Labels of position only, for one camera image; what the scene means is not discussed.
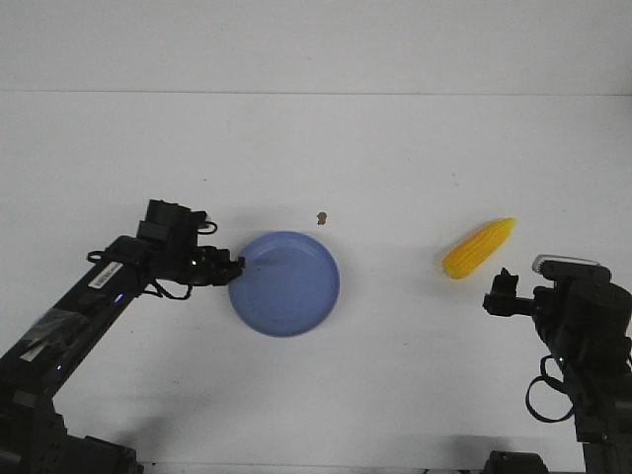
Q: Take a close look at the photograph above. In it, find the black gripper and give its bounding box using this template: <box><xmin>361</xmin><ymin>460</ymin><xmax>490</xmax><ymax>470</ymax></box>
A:
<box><xmin>136</xmin><ymin>199</ymin><xmax>246</xmax><ymax>286</ymax></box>
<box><xmin>483</xmin><ymin>268</ymin><xmax>558</xmax><ymax>324</ymax></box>

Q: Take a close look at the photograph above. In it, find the yellow corn cob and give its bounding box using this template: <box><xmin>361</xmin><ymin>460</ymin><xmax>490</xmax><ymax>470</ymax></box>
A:
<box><xmin>441</xmin><ymin>217</ymin><xmax>517</xmax><ymax>279</ymax></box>

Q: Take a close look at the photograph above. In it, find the blue round plate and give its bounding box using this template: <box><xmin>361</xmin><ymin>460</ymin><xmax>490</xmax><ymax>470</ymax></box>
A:
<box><xmin>229</xmin><ymin>231</ymin><xmax>341</xmax><ymax>338</ymax></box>

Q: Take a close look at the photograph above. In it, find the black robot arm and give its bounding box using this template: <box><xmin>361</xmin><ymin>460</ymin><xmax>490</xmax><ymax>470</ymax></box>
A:
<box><xmin>483</xmin><ymin>260</ymin><xmax>631</xmax><ymax>473</ymax></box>
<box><xmin>1</xmin><ymin>199</ymin><xmax>246</xmax><ymax>473</ymax></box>

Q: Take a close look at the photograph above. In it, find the small brown table mark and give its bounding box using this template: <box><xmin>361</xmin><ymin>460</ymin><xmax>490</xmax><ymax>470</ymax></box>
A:
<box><xmin>317</xmin><ymin>211</ymin><xmax>328</xmax><ymax>226</ymax></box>

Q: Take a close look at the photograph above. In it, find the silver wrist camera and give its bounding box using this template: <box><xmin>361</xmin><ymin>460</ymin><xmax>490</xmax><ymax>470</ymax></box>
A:
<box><xmin>531</xmin><ymin>254</ymin><xmax>611</xmax><ymax>282</ymax></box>

